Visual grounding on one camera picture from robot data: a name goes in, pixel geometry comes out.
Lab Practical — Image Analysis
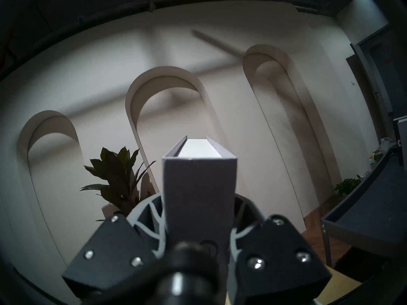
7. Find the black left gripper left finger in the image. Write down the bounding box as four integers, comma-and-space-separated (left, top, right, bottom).
61, 193, 166, 299

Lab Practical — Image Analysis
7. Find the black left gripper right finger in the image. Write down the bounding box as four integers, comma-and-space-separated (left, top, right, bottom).
227, 193, 333, 305

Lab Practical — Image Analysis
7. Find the grey Discontent book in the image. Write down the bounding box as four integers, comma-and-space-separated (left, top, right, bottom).
162, 135, 238, 267

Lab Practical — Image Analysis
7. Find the black Century book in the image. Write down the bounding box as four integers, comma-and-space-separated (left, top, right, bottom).
393, 116, 407, 155

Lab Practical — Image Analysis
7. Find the black metal shelf cart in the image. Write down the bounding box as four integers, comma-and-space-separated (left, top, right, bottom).
320, 146, 407, 267

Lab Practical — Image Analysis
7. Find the tall green potted plant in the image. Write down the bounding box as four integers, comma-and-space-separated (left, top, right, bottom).
79, 146, 157, 223

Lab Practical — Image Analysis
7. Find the small green floor plant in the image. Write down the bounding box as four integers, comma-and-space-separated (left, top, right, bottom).
333, 175, 363, 197

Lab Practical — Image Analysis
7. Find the dark door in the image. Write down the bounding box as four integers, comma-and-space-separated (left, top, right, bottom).
346, 22, 407, 140

